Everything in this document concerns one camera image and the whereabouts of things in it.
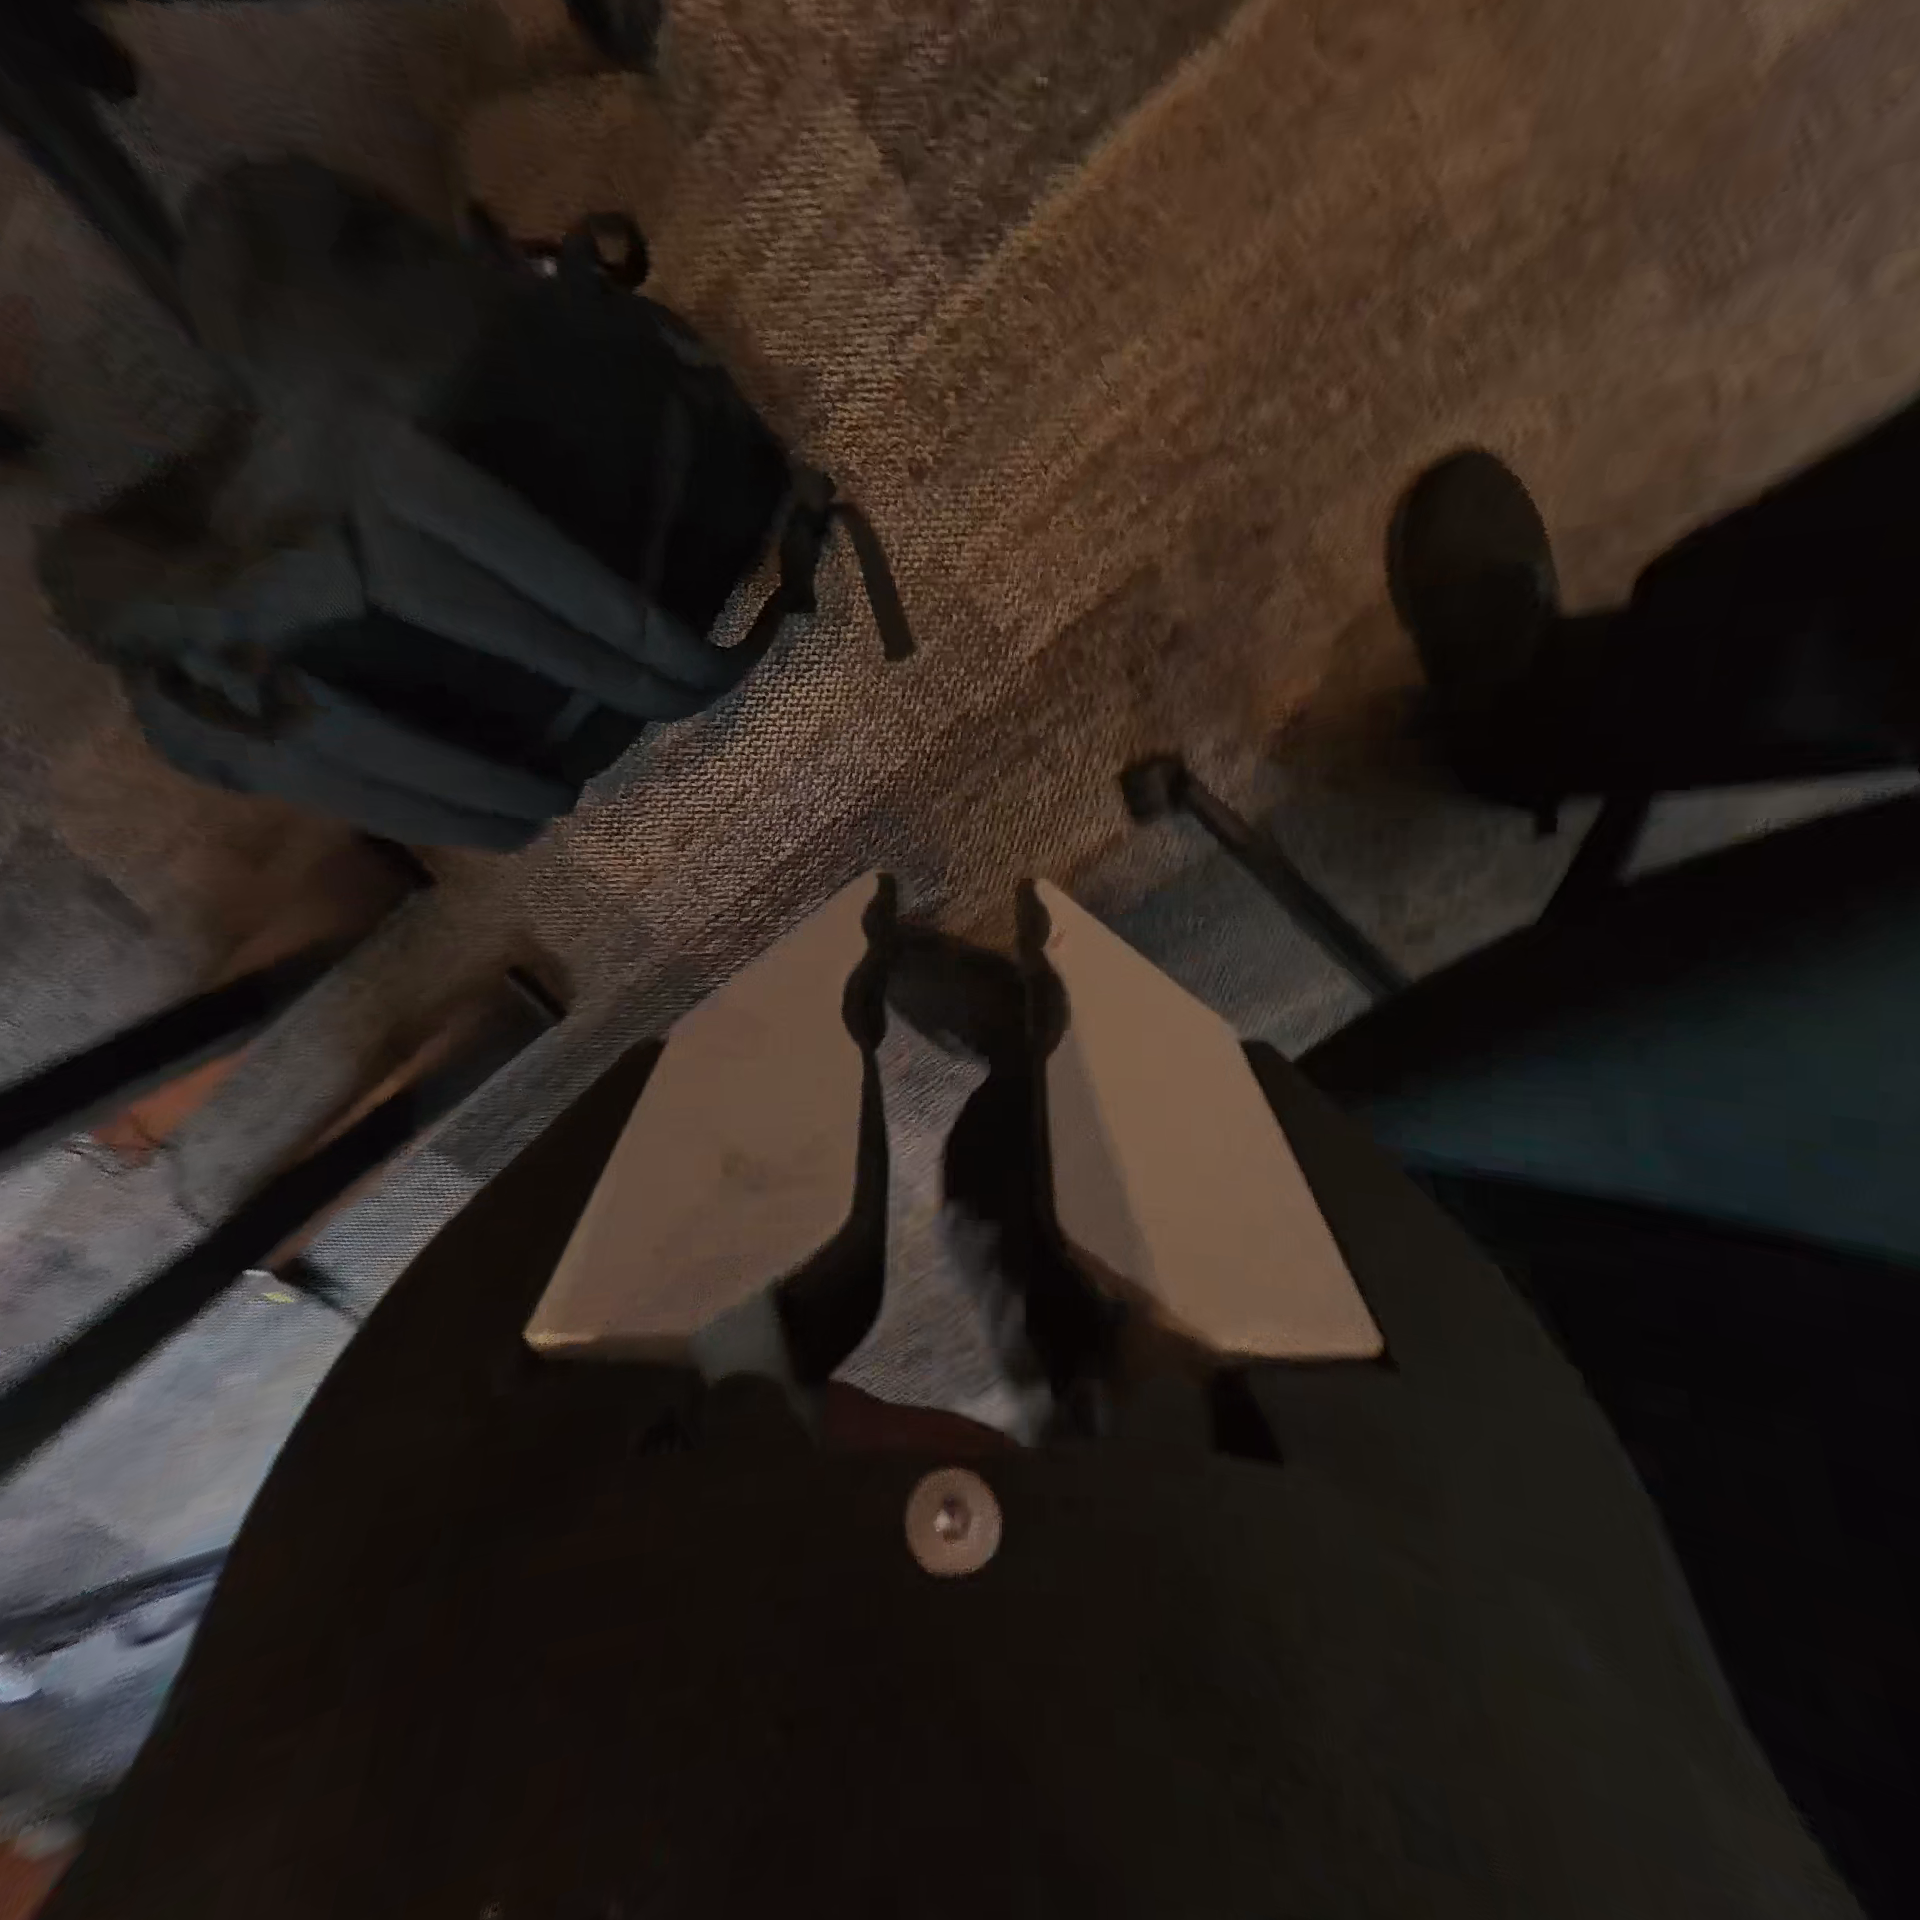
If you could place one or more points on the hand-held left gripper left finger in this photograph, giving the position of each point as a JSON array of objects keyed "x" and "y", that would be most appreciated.
[{"x": 719, "y": 1170}]

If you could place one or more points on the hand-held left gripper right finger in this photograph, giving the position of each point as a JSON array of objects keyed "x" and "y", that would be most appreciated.
[{"x": 1214, "y": 1185}]

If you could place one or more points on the dark backpack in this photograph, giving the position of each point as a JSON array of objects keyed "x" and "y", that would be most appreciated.
[{"x": 451, "y": 570}]

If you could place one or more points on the black chair base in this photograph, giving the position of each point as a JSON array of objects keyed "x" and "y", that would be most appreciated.
[{"x": 1478, "y": 570}]

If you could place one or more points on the black metal desk frame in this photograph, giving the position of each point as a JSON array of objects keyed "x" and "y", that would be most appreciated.
[{"x": 136, "y": 1050}]

